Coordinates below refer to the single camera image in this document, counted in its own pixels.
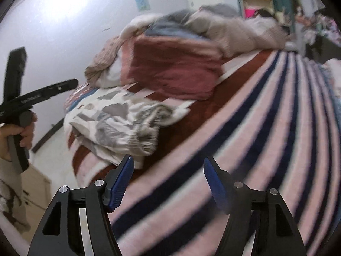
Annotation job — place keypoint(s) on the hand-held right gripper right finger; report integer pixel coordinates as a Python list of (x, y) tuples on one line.
[(215, 184)]

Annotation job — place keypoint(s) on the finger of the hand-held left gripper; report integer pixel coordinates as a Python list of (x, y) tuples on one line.
[(62, 84)]

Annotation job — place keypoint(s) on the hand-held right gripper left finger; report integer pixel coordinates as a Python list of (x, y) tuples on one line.
[(121, 184)]

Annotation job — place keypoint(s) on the white grey-patched pants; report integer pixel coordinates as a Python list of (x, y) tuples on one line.
[(120, 122)]

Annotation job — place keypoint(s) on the person's left forearm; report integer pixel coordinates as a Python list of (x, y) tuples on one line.
[(10, 192)]

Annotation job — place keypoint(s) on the person's left hand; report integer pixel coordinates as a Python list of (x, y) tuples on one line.
[(28, 130)]

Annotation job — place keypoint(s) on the striped printed blanket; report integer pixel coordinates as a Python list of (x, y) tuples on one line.
[(239, 138)]

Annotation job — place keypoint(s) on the wooden nightstand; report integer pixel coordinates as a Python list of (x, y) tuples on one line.
[(37, 186)]

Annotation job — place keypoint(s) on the red folded quilt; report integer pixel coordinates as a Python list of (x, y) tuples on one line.
[(170, 69)]

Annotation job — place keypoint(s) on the beige duvet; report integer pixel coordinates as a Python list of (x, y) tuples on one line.
[(239, 32)]

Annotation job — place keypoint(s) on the black cloth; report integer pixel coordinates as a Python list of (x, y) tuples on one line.
[(266, 14)]

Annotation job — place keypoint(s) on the cluttered dark desk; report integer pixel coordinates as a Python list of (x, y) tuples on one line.
[(322, 29)]

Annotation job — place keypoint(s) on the teal curtain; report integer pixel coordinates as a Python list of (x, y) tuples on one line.
[(283, 0)]

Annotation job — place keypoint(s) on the blue wall poster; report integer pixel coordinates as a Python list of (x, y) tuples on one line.
[(142, 2)]

